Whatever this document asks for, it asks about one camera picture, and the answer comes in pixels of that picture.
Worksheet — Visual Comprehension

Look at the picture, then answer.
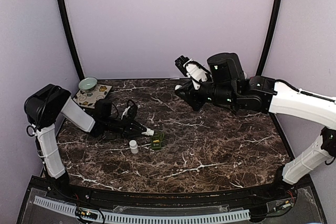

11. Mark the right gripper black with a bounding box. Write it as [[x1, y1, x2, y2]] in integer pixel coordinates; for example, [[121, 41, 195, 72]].
[[175, 72, 238, 111]]

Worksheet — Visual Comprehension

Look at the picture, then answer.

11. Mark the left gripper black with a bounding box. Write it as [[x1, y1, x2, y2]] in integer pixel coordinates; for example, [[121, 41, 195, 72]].
[[103, 115, 146, 139]]

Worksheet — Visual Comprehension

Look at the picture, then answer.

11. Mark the green weekly pill organizer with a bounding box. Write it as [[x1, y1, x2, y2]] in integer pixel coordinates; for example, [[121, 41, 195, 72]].
[[151, 132, 165, 151]]

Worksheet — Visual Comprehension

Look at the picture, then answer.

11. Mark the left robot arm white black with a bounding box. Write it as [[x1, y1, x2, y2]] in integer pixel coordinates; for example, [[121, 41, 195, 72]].
[[24, 84, 154, 180]]

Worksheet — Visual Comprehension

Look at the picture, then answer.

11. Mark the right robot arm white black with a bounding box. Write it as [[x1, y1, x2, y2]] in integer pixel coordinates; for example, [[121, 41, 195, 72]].
[[175, 52, 335, 200]]

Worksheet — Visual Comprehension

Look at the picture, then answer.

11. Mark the white pill bottle front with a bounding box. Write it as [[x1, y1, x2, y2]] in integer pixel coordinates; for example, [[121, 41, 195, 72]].
[[129, 140, 139, 154]]

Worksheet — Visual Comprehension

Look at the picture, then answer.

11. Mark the patterned coaster under bowl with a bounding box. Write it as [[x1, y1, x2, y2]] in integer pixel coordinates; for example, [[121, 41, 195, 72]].
[[73, 84, 112, 109]]

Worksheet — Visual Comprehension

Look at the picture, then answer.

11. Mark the pale green bowl left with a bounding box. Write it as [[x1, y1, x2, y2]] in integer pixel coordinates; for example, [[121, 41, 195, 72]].
[[78, 77, 98, 93]]

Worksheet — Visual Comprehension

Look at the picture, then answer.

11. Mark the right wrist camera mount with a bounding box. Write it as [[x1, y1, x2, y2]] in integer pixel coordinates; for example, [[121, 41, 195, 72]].
[[175, 56, 212, 90]]

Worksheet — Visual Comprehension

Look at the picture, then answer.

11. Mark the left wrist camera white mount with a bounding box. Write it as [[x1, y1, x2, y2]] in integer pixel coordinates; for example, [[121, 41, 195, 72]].
[[121, 100, 138, 120]]

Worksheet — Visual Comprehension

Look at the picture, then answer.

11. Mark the white slotted cable duct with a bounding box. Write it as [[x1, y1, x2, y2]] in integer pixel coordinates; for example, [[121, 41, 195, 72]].
[[33, 196, 250, 223]]

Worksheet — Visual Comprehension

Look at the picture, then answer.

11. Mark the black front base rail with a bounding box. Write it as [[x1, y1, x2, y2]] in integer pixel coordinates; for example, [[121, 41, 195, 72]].
[[65, 182, 279, 209]]

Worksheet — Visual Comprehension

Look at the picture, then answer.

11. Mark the right black frame post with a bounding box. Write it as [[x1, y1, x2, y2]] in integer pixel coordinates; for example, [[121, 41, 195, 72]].
[[255, 0, 281, 76]]

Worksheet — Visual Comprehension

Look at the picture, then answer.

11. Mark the black frame post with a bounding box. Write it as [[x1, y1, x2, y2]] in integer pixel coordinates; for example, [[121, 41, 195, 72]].
[[57, 0, 85, 80], [255, 0, 281, 76]]

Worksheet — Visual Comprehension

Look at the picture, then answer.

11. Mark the left black frame post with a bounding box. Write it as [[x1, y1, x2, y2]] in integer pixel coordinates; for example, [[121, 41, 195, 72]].
[[57, 0, 85, 80]]

